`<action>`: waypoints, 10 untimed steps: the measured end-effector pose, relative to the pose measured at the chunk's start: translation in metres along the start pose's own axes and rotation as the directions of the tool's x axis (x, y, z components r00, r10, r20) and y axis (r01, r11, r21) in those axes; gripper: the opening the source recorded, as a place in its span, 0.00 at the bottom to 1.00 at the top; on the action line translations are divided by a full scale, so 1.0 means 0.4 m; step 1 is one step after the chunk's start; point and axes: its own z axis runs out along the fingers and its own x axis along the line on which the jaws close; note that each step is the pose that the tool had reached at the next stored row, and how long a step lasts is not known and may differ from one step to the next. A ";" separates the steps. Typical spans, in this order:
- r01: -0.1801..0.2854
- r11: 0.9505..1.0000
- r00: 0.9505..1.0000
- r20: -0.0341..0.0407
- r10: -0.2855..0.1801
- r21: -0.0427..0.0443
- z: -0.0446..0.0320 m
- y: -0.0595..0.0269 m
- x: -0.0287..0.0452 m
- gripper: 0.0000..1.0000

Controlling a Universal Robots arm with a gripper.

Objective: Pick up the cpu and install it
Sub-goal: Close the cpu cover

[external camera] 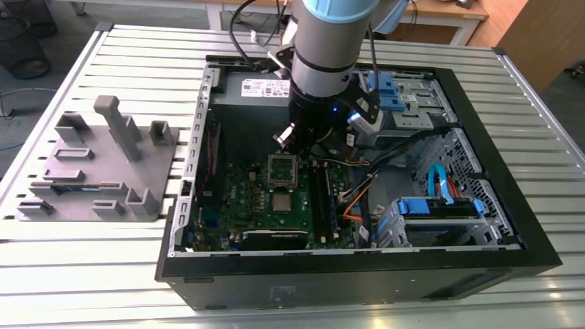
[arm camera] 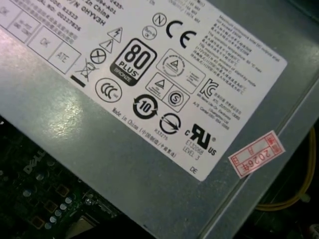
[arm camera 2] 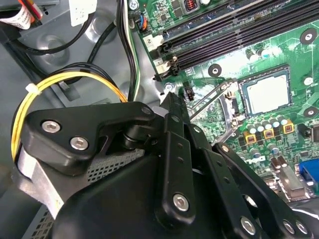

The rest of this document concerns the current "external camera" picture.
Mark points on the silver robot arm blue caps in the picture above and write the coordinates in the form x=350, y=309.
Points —
x=320, y=44

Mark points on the metal drive cage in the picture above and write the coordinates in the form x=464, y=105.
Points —
x=410, y=121

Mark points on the green motherboard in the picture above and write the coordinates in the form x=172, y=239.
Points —
x=246, y=178

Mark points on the hard disk in blue carrier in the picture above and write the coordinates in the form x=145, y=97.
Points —
x=413, y=208

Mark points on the wooden desk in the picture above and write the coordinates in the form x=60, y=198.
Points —
x=448, y=10

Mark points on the black empty RAM slot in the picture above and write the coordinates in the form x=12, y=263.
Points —
x=320, y=202
x=314, y=202

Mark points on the grey parts rack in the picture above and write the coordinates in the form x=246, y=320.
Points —
x=113, y=171

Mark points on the grey box wrist camera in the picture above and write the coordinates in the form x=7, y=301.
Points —
x=280, y=56

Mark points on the dark RAM stick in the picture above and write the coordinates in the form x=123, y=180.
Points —
x=75, y=188

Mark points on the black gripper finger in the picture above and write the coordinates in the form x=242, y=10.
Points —
x=285, y=138

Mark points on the blue plastic drive latch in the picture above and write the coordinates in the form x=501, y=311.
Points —
x=393, y=96

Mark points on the black PC case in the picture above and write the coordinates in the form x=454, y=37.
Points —
x=320, y=288

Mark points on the metal locking lever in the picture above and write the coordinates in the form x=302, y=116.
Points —
x=297, y=173

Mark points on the metal disk bay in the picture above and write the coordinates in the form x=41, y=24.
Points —
x=457, y=222

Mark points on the CPU socket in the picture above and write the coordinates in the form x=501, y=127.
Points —
x=294, y=205

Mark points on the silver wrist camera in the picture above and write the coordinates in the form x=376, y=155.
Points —
x=362, y=121

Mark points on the CPU with silver top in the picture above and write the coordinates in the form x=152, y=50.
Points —
x=281, y=203

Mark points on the wooden cabinet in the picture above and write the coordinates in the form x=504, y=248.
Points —
x=544, y=41

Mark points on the grey power supply unit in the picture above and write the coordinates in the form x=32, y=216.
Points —
x=265, y=87

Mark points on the black graphics card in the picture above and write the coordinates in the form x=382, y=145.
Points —
x=273, y=240

